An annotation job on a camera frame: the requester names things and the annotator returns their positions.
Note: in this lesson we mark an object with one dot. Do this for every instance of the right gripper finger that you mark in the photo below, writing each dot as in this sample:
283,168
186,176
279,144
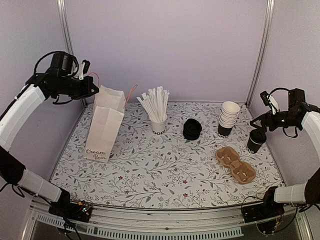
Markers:
263,128
258,122

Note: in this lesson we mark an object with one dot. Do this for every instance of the stack of black cup lids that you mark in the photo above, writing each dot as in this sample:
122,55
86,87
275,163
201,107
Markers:
191,129

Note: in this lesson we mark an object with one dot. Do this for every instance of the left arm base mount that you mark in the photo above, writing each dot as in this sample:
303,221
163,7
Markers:
80,211

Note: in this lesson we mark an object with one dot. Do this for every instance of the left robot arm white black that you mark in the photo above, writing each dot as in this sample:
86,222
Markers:
65,76

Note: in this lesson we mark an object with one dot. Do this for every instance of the left aluminium frame post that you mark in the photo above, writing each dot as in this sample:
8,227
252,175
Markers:
61,7

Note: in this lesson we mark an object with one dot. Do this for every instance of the brown cardboard cup carrier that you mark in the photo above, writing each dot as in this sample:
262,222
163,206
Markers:
242,171

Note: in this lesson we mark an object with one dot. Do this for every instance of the black paper coffee cup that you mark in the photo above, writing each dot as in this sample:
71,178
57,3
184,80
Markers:
252,146

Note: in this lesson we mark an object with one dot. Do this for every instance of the aluminium frame post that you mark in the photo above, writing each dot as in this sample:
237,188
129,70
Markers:
61,7
261,52

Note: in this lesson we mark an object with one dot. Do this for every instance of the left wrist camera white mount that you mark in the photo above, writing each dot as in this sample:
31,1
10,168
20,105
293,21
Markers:
82,69

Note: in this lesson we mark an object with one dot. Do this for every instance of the floral table mat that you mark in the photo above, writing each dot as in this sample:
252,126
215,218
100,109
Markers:
165,171

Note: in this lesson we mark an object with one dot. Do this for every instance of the black plastic cup lid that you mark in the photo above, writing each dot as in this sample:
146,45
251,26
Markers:
258,137

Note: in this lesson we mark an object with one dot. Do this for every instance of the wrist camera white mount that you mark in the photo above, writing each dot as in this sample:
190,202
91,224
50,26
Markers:
82,69
270,101

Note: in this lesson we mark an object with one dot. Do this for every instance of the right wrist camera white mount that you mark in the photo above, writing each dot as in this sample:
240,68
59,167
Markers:
270,101

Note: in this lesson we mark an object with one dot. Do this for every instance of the stack of paper cups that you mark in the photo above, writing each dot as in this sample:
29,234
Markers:
227,118

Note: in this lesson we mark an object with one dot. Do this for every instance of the aluminium front rail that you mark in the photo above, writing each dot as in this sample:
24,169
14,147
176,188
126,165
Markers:
123,223

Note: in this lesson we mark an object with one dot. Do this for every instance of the white cup holding straws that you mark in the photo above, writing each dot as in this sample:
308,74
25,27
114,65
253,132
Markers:
158,128

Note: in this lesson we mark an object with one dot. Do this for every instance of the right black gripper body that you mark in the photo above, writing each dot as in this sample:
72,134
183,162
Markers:
275,125

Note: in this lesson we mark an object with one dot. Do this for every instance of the bundle of white wrapped straws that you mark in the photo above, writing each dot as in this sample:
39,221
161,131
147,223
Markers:
155,103

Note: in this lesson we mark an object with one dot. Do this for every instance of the right aluminium frame post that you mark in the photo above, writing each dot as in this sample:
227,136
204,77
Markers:
261,52

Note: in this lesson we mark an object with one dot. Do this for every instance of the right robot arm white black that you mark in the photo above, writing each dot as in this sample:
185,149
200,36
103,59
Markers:
292,128

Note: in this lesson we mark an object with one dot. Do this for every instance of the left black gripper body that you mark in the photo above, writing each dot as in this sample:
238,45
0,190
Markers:
77,91

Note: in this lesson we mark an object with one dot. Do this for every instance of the white paper bag orange handles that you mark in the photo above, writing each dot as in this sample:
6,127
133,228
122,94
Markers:
108,113

